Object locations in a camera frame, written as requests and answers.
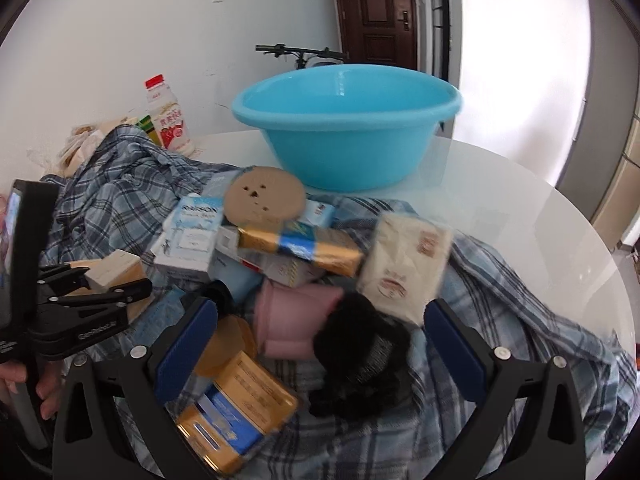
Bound cream paper tissue pack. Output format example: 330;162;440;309
357;212;454;326

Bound blue plaid cloth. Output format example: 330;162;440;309
41;126;637;479

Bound plastic bag of buns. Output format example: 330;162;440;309
27;116;138;178

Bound pink rolled belt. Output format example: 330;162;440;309
253;280;345;361

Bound person left hand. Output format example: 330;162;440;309
0;356;64;421

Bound brown entrance door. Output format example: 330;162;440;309
336;0;418;70

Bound light blue wipes pack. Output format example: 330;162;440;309
298;200;335;228

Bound gold blue cigarette box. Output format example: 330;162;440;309
177;351;298;476

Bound yellow green carton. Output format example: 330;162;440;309
136;115;163;148

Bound black sock bundle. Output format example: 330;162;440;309
308;292;410;422

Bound gold blue snack packet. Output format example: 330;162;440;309
238;222;363;278

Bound round tan sanding disc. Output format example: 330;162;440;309
224;166;307;226

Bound red cap drink bottle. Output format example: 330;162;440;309
145;74;195;157

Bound black bicycle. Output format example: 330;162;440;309
255;44;347;70

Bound white orange top box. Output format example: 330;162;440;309
65;249;146;298

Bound white blue Raison box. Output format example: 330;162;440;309
151;195;224;283

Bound blue plastic basin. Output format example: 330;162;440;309
231;64;462;193

